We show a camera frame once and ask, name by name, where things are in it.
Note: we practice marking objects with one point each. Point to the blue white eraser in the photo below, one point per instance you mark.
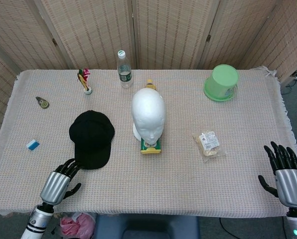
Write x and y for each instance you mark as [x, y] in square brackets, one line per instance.
[33, 144]

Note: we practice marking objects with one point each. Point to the beige woven tablecloth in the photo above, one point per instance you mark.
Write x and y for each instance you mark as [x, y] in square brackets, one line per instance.
[178, 179]

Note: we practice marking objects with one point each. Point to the clear plastic water bottle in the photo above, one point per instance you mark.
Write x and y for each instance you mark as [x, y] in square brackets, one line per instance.
[124, 72]

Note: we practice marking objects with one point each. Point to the black baseball cap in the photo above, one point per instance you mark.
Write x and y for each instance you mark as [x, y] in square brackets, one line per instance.
[92, 139]

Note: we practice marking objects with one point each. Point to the colourful feather shuttlecock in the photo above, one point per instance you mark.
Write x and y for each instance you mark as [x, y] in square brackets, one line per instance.
[84, 81]

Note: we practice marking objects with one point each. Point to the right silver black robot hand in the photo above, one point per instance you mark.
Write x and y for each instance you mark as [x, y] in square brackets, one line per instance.
[291, 183]

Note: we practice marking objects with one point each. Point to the bamboo folding screen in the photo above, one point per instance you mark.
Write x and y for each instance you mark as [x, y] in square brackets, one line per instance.
[93, 32]

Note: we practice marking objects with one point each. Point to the green plastic bucket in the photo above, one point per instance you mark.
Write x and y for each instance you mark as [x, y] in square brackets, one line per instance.
[222, 82]

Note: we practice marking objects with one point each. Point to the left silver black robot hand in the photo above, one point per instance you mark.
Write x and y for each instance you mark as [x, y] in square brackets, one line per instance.
[55, 185]

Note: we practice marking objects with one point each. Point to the pink plastic bag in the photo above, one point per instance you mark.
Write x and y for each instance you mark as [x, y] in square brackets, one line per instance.
[76, 225]

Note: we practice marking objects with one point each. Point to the blue grey chair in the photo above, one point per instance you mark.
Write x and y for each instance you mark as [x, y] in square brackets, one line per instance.
[148, 226]

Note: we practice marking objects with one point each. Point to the clear snack packet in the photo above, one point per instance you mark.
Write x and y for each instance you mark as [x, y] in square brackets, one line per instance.
[209, 144]

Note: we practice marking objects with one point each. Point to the white foam mannequin head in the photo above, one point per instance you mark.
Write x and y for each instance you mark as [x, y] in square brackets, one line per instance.
[148, 112]

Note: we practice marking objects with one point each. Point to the green yellow plastic box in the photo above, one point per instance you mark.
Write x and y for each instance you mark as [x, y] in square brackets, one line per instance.
[151, 149]

